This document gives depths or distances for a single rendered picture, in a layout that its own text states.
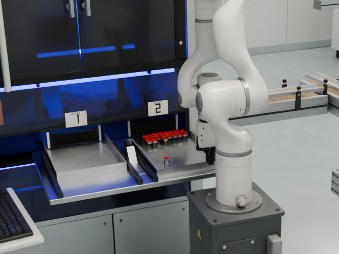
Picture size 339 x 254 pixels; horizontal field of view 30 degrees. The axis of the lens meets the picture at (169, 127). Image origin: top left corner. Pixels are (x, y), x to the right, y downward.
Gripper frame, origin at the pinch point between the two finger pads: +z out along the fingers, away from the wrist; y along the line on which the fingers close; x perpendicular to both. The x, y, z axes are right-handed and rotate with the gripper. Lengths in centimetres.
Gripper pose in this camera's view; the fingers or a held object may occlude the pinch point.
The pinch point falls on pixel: (210, 158)
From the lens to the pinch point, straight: 230.9
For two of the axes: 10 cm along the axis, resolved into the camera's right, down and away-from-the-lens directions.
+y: -9.5, 1.4, -3.0
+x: 3.2, 3.1, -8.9
